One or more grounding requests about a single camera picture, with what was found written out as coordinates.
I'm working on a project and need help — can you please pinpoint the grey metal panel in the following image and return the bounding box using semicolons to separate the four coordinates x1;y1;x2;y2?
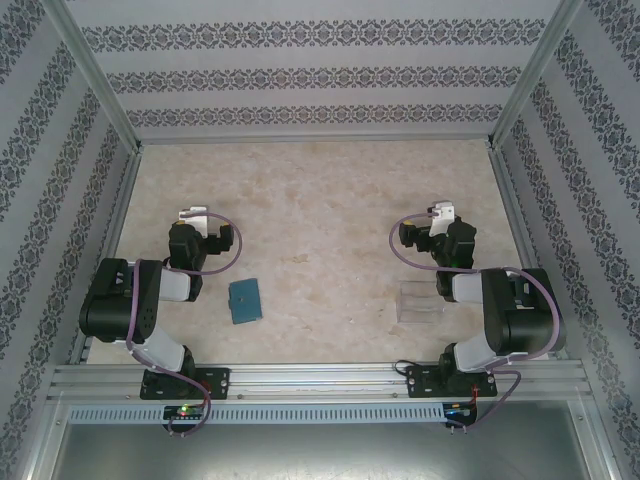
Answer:
29;399;619;480

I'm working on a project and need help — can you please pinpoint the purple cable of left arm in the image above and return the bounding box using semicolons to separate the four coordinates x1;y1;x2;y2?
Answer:
124;212;245;439

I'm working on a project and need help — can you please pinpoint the aluminium side rail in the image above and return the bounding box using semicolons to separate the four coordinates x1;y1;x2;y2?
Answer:
487;144;571;361
67;147;146;365

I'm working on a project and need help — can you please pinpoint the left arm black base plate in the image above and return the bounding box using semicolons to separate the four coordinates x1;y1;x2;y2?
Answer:
140;367;232;401

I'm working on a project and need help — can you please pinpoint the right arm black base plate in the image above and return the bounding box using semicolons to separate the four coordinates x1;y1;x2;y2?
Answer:
405;364;499;400

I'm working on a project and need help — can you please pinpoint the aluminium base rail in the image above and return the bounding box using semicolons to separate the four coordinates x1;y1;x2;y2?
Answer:
47;360;596;402

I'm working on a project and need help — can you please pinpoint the clear plastic box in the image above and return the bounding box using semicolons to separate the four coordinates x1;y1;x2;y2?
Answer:
397;280;446;327

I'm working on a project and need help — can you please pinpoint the aluminium frame post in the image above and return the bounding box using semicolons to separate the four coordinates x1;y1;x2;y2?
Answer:
485;0;587;151
38;0;146;154

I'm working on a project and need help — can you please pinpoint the teal card holder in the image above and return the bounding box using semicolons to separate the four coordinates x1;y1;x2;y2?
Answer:
227;277;265;327

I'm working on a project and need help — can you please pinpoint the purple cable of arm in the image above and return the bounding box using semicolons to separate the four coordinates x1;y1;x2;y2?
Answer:
389;209;562;434
124;212;245;439

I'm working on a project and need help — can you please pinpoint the aluminium rear rail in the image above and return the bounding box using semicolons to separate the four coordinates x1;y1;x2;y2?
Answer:
137;133;494;147

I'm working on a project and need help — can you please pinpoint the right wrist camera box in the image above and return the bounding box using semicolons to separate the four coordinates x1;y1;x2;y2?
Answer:
428;200;458;236

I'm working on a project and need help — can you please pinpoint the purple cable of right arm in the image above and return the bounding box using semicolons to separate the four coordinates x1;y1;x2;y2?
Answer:
389;209;562;434

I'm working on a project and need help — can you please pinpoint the slotted grey cable duct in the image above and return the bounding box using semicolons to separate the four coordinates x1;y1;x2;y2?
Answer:
67;402;447;424

